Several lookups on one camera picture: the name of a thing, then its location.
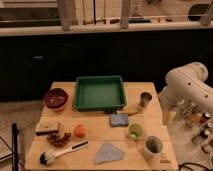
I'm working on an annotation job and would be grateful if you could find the white dish brush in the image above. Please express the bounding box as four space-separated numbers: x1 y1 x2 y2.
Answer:
39 141 89 166

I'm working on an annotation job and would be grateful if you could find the white mug green inside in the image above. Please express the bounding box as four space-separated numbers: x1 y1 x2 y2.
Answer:
143 136 163 159

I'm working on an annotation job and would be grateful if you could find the metal cup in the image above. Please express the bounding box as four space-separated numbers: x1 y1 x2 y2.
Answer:
139 92 152 108

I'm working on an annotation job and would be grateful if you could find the green plastic tray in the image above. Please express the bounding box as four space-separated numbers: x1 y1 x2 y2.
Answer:
73 76 127 111

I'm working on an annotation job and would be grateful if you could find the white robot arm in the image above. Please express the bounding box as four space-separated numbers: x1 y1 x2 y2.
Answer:
158 62 213 125

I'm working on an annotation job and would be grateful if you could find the black-handled scrub block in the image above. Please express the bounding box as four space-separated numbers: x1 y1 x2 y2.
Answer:
35 122 60 136

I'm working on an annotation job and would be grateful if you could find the black metal stand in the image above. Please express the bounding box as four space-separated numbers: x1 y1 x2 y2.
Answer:
0 123 19 171

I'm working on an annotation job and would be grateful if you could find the orange fruit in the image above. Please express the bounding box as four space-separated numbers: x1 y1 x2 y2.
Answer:
74 124 87 138

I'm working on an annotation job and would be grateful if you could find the group of spice bottles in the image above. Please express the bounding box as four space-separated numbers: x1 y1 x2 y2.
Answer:
180 102 212 150

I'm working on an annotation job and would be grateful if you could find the yellow banana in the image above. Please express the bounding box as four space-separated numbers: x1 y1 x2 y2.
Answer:
119 104 143 116

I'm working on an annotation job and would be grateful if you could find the green translucent cup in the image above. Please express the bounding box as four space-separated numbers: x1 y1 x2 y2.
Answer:
128 123 143 140

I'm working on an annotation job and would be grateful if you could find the dark red bowl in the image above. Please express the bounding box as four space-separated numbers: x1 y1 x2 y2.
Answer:
44 88 68 111

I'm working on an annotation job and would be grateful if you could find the blue-grey towel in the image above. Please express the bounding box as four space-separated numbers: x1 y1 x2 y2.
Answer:
94 141 125 164

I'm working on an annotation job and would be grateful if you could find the blue sponge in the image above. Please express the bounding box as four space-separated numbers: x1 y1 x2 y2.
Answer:
110 114 129 127

